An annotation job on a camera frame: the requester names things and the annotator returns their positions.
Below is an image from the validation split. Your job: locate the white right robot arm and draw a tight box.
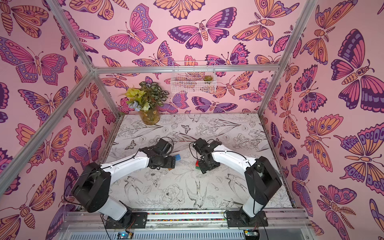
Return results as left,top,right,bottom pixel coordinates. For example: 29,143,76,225
189,138,283,227

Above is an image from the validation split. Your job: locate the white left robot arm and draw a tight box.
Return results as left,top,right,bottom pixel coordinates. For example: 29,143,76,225
71,138,176,226

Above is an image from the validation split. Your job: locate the potted plant in glass vase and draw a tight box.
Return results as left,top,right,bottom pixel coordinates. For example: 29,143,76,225
124,80,170,126

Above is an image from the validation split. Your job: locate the white wire basket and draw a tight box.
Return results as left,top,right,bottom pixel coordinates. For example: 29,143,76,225
169,60,217,94

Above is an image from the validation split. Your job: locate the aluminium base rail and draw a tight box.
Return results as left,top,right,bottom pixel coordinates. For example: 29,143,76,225
57,209,317,240

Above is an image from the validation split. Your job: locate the aluminium frame top crossbar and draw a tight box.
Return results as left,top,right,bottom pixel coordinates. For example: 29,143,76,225
94,65,280,75

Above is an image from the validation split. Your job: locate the aluminium frame left diagonal beam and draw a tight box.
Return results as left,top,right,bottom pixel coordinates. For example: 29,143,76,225
1,71,94,195

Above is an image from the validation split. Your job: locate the aluminium frame post back left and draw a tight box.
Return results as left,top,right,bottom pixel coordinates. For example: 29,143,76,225
47,0,120,118

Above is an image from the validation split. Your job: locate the aluminium frame post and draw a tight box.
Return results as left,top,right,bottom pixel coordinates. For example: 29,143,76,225
47,0,120,118
258,0,318,117

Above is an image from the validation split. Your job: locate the aluminium frame post back right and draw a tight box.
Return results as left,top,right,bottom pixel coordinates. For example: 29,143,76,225
258,0,318,117

